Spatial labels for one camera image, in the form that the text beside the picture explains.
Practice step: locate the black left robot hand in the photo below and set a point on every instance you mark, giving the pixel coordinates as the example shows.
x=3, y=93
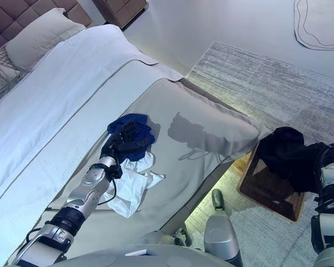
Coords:
x=122, y=139

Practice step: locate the dark blue garment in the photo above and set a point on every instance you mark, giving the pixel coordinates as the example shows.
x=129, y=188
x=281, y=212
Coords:
x=146, y=130

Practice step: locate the black garment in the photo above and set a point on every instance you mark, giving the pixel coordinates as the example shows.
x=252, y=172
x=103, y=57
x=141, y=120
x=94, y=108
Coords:
x=286, y=155

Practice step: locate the white garment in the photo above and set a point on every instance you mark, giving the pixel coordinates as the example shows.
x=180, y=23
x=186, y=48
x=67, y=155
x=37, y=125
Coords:
x=130, y=189

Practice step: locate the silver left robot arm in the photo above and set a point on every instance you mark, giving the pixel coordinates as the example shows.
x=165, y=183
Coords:
x=80, y=194

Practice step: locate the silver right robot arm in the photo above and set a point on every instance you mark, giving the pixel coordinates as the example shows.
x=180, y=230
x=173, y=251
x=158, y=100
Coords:
x=331, y=180

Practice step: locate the bed with grey cover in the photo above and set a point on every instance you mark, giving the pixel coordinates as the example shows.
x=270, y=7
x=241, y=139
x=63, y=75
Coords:
x=183, y=155

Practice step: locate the brown wicker basket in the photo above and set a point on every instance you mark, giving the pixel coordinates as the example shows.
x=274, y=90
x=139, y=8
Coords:
x=267, y=194

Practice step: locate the white duvet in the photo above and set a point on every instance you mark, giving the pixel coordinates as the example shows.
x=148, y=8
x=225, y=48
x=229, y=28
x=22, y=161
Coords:
x=58, y=91

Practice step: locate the grey striped area rug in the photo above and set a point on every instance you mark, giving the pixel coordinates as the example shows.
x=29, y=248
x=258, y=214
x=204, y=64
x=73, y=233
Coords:
x=267, y=83

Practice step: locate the grey robot torso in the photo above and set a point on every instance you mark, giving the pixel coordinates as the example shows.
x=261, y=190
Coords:
x=156, y=257

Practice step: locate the brown wooden nightstand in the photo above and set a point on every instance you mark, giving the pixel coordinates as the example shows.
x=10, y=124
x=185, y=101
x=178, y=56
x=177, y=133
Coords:
x=122, y=11

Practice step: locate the beige pillow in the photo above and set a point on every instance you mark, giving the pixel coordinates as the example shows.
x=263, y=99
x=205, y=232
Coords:
x=41, y=36

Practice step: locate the small oval outlined rug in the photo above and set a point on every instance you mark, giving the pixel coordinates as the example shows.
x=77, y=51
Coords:
x=320, y=25

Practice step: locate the patterned decorative cushion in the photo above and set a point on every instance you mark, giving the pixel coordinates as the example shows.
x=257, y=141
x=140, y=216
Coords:
x=0, y=75

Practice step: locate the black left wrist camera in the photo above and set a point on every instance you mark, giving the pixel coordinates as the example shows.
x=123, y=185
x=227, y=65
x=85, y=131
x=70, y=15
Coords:
x=116, y=171

